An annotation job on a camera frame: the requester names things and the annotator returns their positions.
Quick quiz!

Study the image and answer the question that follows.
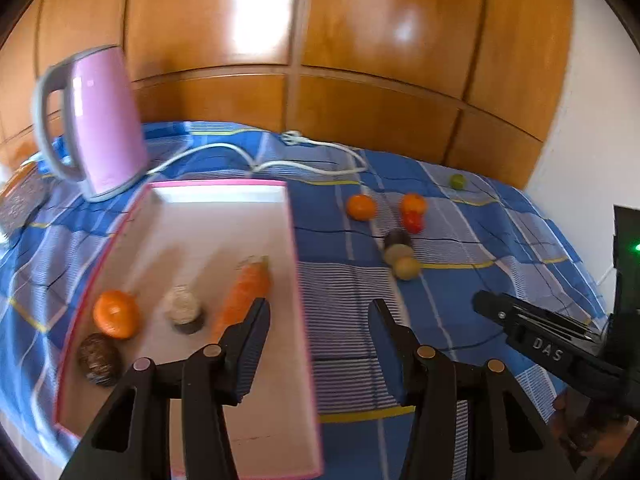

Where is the pink tray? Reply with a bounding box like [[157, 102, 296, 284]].
[[54, 179, 325, 479]]

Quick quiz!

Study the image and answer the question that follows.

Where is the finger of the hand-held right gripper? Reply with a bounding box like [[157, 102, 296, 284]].
[[472, 289, 609, 377]]

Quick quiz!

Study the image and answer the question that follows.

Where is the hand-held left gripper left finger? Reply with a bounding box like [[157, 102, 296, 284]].
[[60, 298, 271, 480]]

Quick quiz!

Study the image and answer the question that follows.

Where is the dark brown avocado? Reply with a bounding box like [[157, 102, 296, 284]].
[[77, 333, 122, 387]]

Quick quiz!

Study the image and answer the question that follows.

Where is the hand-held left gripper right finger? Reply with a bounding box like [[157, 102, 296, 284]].
[[367, 298, 576, 480]]

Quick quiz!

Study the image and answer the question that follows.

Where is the orange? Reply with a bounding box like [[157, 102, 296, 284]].
[[93, 290, 141, 339], [347, 193, 377, 221], [400, 192, 428, 215]]

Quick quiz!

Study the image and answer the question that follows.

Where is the blue plaid blanket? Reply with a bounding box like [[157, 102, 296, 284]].
[[0, 120, 608, 480]]

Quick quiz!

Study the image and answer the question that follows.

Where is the grey patterned cloth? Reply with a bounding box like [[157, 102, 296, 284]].
[[0, 164, 57, 233]]

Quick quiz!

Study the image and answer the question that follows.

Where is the orange carrot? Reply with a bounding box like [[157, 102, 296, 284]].
[[210, 255, 273, 343]]

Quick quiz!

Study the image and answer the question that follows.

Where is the wooden wardrobe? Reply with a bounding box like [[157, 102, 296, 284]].
[[0, 0, 574, 192]]

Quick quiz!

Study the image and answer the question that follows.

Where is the white power cable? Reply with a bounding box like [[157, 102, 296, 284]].
[[144, 130, 369, 187]]

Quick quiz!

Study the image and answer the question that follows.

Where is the pink electric kettle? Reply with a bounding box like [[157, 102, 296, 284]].
[[32, 45, 149, 203]]

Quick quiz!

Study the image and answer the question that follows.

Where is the person's right hand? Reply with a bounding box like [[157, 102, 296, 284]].
[[552, 392, 640, 461]]

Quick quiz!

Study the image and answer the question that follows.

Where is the yellow-green round fruit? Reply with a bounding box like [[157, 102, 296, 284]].
[[393, 256, 421, 281]]

